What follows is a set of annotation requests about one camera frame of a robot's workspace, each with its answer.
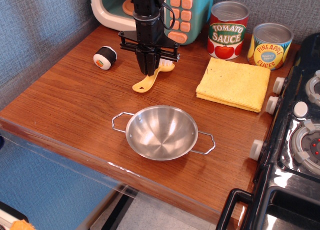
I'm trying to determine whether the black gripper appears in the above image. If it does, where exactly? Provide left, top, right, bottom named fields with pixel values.
left=119, top=0, right=180, bottom=76

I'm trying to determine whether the yellow dish brush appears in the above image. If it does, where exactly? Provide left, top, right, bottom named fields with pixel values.
left=132, top=59, right=175, bottom=93

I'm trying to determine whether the yellow folded cloth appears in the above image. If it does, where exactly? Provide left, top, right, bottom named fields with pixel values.
left=196, top=58, right=271, bottom=113

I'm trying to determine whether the toy sushi roll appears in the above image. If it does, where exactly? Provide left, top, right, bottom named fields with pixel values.
left=93, top=46, right=118, bottom=70

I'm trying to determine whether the toy microwave teal and white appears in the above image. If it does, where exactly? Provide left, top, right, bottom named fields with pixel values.
left=90, top=0, right=214, bottom=45

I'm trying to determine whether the tomato sauce can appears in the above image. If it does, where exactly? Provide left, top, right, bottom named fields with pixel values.
left=207, top=1, right=249, bottom=60

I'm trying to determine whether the pineapple slices can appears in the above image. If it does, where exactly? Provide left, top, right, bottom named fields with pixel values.
left=247, top=23, right=294, bottom=70

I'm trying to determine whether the white stove knob middle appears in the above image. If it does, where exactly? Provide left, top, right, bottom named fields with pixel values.
left=265, top=96, right=279, bottom=115

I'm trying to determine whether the white stove knob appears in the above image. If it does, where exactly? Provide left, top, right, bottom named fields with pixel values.
left=272, top=77, right=285, bottom=95
left=265, top=96, right=279, bottom=115
left=249, top=139, right=264, bottom=161

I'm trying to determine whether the white stove knob top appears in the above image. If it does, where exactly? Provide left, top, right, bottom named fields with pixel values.
left=272, top=77, right=285, bottom=95

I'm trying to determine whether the white stove knob bottom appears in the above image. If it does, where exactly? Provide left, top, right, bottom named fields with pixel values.
left=249, top=139, right=264, bottom=161

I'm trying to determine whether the black toy stove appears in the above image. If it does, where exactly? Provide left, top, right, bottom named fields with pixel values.
left=238, top=33, right=320, bottom=229

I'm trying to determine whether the orange plush object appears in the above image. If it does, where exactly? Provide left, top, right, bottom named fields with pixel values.
left=10, top=219, right=35, bottom=230

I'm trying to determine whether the stainless steel bowl with handles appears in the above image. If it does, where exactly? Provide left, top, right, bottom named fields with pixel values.
left=111, top=105, right=216, bottom=161

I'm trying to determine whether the black oven door handle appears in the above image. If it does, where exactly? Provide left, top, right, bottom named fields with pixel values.
left=216, top=188, right=253, bottom=229

